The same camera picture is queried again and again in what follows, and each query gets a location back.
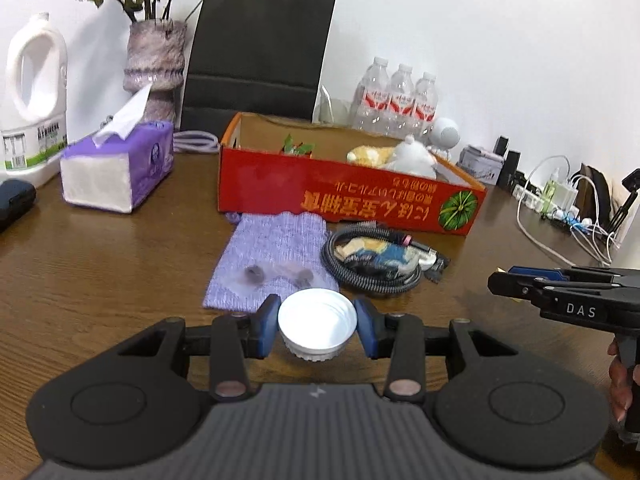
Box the purple flower vase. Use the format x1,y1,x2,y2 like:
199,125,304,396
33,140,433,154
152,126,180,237
122,20,186,122

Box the red artificial rose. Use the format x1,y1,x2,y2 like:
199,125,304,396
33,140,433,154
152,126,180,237
280,134,314,158

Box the white detergent jug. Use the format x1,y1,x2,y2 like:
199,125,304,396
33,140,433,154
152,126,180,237
1,12,68,188

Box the white charging cable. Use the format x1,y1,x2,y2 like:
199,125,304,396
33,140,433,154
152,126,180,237
514,154,622,267

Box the black paper bag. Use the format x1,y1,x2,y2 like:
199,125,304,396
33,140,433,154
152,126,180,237
180,0,335,136

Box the white yellow plush toy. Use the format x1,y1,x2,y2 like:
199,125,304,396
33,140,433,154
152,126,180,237
346,134,437,179

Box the white robot figurine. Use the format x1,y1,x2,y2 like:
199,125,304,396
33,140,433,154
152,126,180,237
426,117,460,160

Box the dark blue case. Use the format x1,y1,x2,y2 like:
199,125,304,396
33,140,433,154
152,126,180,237
0,179,37,232

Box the small tin box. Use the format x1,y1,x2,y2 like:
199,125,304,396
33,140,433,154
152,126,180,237
457,145,504,185

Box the white power strip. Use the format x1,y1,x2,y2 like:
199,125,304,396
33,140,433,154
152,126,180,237
512,184,580,220

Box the braided black cable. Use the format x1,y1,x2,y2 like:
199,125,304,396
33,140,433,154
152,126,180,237
319,224,452,297

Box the lilac coiled cable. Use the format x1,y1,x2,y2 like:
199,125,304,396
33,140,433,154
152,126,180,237
171,129,222,155

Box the right water bottle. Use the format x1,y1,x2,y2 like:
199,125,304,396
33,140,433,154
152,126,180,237
410,72,438,139

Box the red cardboard box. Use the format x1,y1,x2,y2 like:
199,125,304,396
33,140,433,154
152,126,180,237
218,113,487,235

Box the middle water bottle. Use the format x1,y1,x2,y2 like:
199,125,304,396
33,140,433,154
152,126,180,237
383,64,414,139

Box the left water bottle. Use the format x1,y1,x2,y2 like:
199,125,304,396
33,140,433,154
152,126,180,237
350,56,390,132

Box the person right hand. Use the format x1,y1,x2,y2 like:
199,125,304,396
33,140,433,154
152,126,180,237
608,339,639,422

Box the purple knitted cloth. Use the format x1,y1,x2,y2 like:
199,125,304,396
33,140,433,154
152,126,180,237
203,212,340,313

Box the water bottle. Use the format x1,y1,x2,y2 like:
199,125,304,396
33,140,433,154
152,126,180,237
383,64,414,139
350,56,390,132
410,72,438,139

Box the black small bottles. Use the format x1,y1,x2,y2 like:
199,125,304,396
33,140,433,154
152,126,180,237
494,136,521,191

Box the purple tissue pack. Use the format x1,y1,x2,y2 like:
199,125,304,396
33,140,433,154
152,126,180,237
60,84,174,214

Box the white jar lid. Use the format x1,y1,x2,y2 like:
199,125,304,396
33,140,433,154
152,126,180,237
278,288,357,362

